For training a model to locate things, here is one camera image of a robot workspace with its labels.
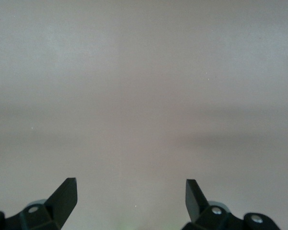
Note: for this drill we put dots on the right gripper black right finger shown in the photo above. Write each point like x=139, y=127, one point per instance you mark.
x=196, y=203

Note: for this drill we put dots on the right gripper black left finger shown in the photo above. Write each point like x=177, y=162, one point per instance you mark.
x=60, y=203

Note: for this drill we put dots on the brown table mat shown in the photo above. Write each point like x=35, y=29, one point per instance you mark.
x=144, y=48

